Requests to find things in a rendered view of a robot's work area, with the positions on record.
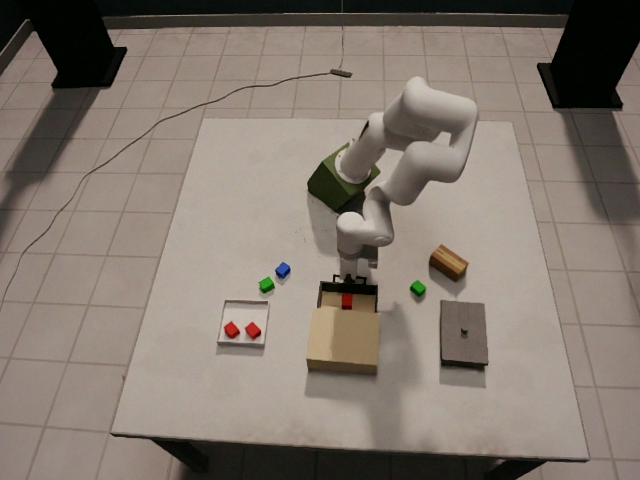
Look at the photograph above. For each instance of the small blue block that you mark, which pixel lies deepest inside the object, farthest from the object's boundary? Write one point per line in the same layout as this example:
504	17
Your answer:
282	270

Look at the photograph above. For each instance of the red block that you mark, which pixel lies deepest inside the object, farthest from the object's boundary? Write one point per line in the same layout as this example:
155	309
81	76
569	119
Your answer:
253	330
347	301
231	329

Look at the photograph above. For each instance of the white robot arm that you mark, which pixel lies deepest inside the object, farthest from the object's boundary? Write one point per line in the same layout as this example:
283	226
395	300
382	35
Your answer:
421	162

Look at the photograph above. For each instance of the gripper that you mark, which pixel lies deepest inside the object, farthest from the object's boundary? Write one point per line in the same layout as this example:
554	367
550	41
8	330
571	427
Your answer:
348	270

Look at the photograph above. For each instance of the light wooden cabinet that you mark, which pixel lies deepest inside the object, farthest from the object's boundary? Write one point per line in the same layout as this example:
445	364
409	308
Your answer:
344	340

